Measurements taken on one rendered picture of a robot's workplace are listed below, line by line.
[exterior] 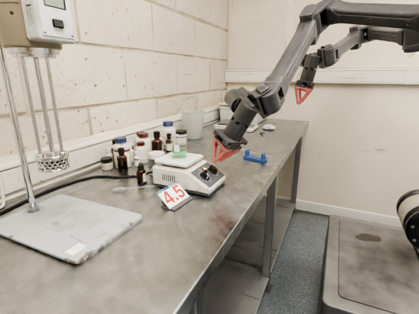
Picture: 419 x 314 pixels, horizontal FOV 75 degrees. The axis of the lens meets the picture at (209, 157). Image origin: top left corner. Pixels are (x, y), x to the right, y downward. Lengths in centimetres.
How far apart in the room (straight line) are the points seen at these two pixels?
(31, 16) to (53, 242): 43
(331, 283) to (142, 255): 79
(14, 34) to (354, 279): 123
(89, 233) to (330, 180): 197
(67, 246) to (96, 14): 87
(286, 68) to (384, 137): 151
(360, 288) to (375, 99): 139
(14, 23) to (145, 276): 50
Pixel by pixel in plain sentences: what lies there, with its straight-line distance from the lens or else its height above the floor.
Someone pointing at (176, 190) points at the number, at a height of 78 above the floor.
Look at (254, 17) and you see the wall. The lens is 234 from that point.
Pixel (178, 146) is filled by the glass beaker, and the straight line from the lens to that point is 85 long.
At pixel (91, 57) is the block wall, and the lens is 118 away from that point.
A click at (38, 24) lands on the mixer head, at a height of 118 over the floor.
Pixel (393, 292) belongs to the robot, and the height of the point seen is 37.
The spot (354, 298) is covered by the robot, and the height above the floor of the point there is 36.
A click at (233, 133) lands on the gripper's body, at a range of 78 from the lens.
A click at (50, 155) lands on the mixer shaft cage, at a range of 69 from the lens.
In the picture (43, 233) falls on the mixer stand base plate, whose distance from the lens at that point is 72.
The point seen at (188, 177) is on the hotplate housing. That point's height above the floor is 80.
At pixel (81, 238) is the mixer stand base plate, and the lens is 66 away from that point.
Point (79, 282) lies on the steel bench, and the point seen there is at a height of 75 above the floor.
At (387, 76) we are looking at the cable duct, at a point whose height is 108.
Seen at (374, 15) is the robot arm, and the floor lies 126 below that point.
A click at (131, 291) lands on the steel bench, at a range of 52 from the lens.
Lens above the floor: 109
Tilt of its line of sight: 17 degrees down
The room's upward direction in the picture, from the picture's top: straight up
